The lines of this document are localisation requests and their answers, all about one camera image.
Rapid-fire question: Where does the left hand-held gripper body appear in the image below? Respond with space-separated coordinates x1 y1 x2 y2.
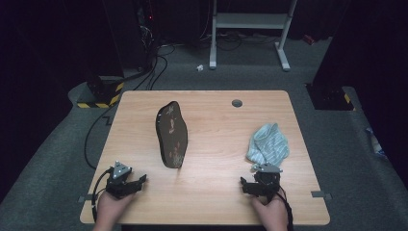
105 160 140 200

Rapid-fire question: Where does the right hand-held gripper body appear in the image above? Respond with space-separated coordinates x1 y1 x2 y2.
252 163 284 203

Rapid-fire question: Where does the light blue striped towel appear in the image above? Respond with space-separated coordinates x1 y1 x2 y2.
245 122 291 171

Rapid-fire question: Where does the person's left hand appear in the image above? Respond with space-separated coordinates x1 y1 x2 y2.
95 191 137 229

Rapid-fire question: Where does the person's right hand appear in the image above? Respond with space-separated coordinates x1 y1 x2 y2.
251 188 289 231

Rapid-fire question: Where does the black yellow striped base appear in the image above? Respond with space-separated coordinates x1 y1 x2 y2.
76 75 125 110
305 83 356 112

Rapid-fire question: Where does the blue white packet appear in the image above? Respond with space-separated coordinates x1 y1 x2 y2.
365 126 390 159

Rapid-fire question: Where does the dark equipment rack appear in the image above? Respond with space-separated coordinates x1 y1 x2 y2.
134 0 163 72

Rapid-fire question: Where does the small red object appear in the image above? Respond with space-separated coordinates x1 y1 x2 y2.
302 34 318 46

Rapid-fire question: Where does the white metal stand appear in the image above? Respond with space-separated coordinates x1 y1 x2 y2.
209 0 298 72

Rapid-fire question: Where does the left hand-held gripper cable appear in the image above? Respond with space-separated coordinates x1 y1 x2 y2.
90 167 115 224

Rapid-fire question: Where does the hand-held gripper cable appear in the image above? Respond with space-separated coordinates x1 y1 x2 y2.
274 185 294 231
90 167 115 224

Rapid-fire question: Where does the right hand-held gripper cable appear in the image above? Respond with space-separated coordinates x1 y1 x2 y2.
274 185 294 231

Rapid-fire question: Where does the black floor cable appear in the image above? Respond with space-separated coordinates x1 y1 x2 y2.
84 44 176 171

